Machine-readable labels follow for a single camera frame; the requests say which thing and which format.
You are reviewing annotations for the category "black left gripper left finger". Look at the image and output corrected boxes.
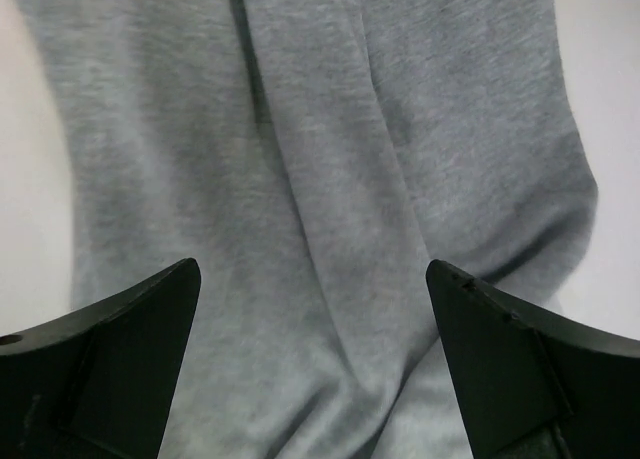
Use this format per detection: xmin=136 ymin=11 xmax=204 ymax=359
xmin=1 ymin=259 xmax=201 ymax=458

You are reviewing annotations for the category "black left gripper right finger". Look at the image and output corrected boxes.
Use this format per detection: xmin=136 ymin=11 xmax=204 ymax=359
xmin=426 ymin=260 xmax=639 ymax=459

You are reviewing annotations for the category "grey tank top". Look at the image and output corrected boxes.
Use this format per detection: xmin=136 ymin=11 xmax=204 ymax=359
xmin=16 ymin=0 xmax=597 ymax=458

